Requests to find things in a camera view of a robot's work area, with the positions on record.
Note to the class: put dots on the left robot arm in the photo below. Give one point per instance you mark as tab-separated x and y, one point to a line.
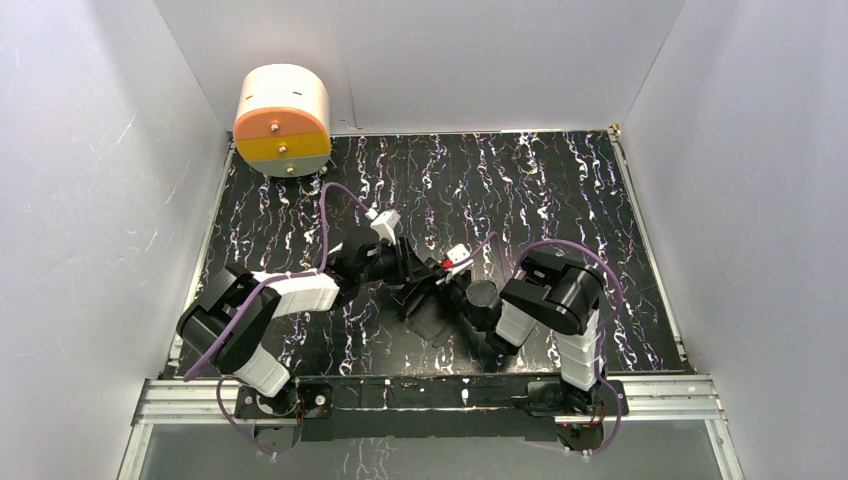
231	315

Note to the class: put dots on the aluminium front rail frame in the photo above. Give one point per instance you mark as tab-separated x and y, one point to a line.
451	406

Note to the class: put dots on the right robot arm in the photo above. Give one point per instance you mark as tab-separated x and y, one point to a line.
558	292

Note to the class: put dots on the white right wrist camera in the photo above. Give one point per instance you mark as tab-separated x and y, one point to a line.
458	260

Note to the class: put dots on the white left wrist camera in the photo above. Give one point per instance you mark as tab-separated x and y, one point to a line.
384	224

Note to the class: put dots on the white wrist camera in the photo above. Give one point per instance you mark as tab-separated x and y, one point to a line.
384	224
458	260

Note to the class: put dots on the round cream drawer cabinet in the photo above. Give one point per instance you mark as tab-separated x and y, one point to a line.
282	121

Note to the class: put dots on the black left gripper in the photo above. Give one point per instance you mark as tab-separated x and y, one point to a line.
404	263

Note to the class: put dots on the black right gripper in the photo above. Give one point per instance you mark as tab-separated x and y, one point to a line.
443	288

